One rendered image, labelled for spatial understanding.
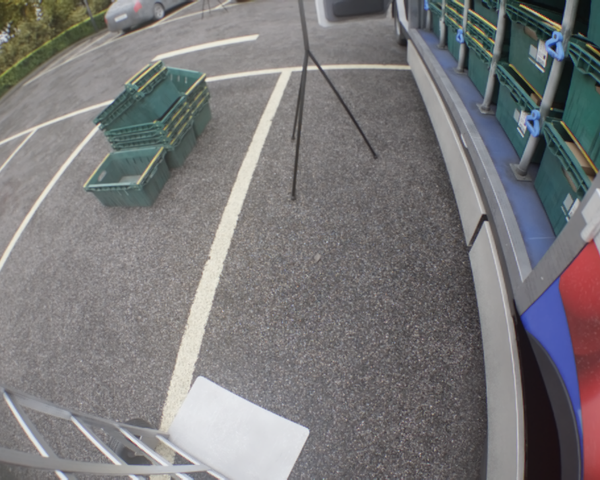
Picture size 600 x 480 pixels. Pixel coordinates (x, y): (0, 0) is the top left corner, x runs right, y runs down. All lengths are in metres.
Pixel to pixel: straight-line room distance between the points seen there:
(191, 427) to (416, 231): 1.48
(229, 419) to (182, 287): 0.75
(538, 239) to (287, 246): 1.21
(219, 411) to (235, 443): 0.16
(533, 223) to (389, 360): 0.80
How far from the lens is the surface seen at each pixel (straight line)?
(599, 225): 0.64
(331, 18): 3.64
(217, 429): 1.43
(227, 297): 1.60
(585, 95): 0.99
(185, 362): 1.55
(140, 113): 2.35
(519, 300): 0.94
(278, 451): 1.35
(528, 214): 1.10
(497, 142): 1.37
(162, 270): 1.88
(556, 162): 1.08
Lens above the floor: 1.34
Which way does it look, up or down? 52 degrees down
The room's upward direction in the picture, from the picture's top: 12 degrees counter-clockwise
